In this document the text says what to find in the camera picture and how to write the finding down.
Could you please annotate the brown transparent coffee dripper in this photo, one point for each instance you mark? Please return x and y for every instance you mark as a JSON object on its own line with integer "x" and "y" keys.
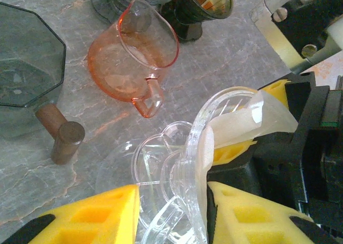
{"x": 112, "y": 67}

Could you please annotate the dark green coffee dripper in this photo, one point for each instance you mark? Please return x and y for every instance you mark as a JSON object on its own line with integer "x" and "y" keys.
{"x": 187, "y": 10}

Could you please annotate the grey ribbed coffee dripper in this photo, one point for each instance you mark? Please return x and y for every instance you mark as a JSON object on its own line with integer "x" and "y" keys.
{"x": 107, "y": 2}

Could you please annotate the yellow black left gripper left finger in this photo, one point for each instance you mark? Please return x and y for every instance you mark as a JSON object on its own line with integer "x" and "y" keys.
{"x": 101, "y": 217}

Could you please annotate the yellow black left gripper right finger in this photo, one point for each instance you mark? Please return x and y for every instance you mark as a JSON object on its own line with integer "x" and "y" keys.
{"x": 254, "y": 220}

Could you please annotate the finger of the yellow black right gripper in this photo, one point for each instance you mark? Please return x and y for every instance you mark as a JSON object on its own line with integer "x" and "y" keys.
{"x": 292, "y": 94}
{"x": 230, "y": 154}

